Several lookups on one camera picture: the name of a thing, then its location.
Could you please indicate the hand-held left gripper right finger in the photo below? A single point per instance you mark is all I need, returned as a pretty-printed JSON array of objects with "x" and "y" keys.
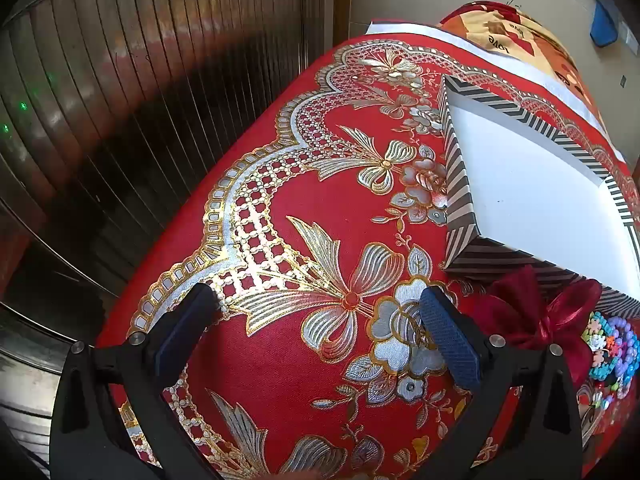
[{"x": 450, "y": 340}]

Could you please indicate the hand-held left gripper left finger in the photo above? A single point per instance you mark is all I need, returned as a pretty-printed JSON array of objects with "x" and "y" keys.
[{"x": 175, "y": 341}]

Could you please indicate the dark red bow hair clip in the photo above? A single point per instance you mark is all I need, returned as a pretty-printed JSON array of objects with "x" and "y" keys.
[{"x": 515, "y": 315}]

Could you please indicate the striped cardboard box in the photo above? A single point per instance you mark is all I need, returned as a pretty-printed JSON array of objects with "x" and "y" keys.
[{"x": 525, "y": 185}]

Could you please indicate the red gold floral tablecloth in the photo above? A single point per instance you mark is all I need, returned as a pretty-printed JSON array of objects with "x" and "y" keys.
[{"x": 300, "y": 385}]

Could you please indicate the white underlay cloth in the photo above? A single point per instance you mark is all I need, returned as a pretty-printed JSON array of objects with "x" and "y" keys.
[{"x": 400, "y": 30}]

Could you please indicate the printed orange blanket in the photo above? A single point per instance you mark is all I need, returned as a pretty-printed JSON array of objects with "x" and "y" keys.
[{"x": 505, "y": 30}]

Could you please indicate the white wall switch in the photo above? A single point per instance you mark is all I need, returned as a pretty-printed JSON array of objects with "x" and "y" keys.
[{"x": 632, "y": 39}]

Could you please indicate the blue wall object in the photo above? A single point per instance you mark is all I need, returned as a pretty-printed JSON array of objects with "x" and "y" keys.
[{"x": 602, "y": 20}]

